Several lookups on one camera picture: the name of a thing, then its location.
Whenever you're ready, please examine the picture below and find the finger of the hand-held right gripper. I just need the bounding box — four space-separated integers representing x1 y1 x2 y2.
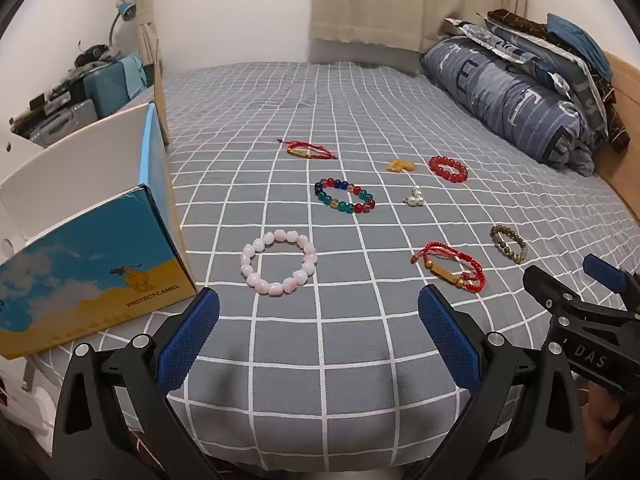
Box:
522 264 640 323
582 253 640 307

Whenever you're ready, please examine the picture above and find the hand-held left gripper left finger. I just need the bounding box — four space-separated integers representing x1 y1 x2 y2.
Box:
52 288 221 480

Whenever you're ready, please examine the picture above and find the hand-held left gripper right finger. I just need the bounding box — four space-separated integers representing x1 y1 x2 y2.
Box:
415 284 584 480

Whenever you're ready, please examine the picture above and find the printed cardboard box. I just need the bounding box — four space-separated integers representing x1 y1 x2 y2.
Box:
0 42 198 361

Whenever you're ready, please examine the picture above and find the red cord bracelet gold charm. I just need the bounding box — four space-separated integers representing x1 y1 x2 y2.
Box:
277 139 339 161

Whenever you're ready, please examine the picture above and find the person's right hand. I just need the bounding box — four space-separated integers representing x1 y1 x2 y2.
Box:
586 382 635 443

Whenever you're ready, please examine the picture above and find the grey checked bed sheet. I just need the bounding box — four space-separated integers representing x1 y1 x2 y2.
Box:
30 62 640 480

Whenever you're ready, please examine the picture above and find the wooden headboard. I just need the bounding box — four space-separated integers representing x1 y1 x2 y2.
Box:
594 50 640 241

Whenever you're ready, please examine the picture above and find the brown patterned cloth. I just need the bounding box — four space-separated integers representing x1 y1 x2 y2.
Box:
487 7 631 153

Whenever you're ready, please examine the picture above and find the blue-grey printed pillow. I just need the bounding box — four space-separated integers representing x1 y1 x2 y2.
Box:
420 35 598 177

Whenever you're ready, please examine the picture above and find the folded patterned blanket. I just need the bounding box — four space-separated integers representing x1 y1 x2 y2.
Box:
445 15 611 141

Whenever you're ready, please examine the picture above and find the folded blue cloth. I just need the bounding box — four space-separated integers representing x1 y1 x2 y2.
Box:
546 12 613 81

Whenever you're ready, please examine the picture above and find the grey suitcase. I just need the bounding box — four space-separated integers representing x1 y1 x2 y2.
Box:
10 99 98 148

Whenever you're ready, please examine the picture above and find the teal suitcase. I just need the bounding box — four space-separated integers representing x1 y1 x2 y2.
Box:
82 55 151 121

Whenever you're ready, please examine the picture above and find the beige side curtain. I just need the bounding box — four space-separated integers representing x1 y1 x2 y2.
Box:
137 10 163 68

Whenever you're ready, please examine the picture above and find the beige window curtain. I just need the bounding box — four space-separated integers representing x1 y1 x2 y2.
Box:
310 0 526 56

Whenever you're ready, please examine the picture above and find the blue desk lamp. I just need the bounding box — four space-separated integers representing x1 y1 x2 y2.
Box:
106 0 138 47

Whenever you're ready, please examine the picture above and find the brown bead bracelet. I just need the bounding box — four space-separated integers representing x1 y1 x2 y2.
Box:
490 225 529 265

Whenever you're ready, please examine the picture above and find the red cord bracelet brass tube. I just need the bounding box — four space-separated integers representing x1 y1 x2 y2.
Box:
411 241 486 292

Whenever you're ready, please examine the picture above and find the pink bead bracelet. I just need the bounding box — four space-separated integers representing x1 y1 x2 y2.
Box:
240 229 319 296

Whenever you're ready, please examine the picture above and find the red bead bracelet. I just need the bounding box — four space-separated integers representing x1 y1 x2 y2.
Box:
428 155 469 183

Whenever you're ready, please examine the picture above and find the multicoloured glass bead bracelet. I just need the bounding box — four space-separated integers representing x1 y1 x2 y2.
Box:
314 177 377 214

